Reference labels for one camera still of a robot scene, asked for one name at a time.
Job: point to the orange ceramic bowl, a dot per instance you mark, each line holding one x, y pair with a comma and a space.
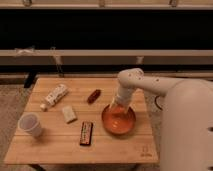
118, 122

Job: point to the white robot body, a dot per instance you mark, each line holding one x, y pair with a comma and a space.
187, 127

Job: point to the white soap bar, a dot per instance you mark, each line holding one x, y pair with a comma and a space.
69, 114

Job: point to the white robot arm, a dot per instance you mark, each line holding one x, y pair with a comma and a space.
130, 80

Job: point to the wooden table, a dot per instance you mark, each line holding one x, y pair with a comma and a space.
60, 142

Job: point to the dark candy bar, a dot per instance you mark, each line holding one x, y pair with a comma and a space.
86, 133

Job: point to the white plastic bottle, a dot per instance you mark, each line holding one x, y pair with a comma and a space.
53, 97

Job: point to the translucent plastic cup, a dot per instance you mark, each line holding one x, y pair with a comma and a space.
30, 124

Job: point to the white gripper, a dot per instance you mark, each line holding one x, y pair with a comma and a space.
122, 97

